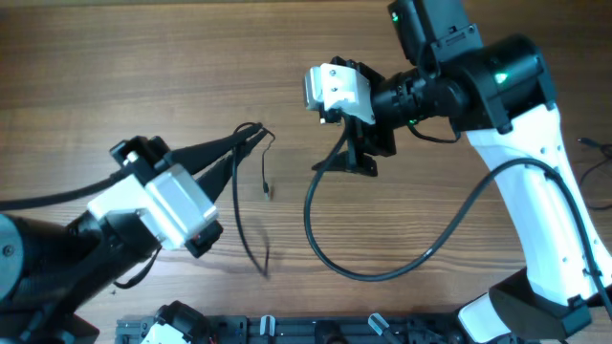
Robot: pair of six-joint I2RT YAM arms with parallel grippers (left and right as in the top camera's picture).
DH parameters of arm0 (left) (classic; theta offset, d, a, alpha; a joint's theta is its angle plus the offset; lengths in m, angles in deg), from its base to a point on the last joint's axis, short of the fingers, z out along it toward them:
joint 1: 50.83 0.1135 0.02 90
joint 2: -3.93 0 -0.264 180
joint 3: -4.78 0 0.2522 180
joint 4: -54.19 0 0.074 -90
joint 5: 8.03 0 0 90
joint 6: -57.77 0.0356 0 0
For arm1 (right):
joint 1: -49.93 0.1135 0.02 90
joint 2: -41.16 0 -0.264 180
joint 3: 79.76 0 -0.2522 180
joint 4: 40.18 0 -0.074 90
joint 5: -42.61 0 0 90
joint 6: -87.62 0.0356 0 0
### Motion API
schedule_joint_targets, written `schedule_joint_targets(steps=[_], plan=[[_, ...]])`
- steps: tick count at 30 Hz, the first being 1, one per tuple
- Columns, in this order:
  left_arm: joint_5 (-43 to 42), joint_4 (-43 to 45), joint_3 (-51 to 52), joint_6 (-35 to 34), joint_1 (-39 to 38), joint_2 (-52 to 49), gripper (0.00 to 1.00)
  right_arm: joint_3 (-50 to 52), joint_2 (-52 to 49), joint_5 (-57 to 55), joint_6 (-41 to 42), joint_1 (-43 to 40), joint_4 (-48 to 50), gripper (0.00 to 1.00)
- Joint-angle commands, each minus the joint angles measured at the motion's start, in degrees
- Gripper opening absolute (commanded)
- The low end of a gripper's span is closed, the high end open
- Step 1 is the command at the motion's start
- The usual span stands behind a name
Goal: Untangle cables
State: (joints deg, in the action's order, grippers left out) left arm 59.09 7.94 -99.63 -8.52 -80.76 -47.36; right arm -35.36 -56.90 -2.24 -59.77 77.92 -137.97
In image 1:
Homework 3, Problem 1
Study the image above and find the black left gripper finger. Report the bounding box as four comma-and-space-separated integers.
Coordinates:
197, 129, 269, 203
164, 123, 263, 175

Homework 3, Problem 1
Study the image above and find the black USB cable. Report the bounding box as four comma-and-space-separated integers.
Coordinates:
230, 121, 277, 280

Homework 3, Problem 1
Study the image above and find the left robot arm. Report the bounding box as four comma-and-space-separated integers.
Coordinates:
1, 122, 267, 343

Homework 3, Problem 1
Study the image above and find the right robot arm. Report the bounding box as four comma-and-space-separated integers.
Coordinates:
303, 1, 611, 343

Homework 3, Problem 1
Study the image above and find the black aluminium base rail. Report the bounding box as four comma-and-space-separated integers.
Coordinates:
115, 301, 472, 344

